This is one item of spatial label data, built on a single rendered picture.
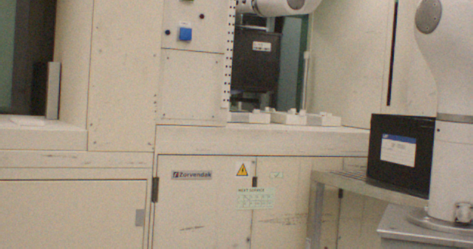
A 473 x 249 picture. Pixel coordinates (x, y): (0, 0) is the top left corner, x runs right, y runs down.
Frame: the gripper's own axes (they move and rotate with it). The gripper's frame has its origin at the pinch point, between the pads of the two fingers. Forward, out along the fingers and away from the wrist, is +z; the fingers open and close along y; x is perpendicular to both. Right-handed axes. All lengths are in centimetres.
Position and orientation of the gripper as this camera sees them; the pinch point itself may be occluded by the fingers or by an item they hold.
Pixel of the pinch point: (236, 7)
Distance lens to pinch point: 203.9
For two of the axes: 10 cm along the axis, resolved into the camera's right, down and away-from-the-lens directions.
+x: 0.7, -10.0, -0.5
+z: -5.1, -0.8, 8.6
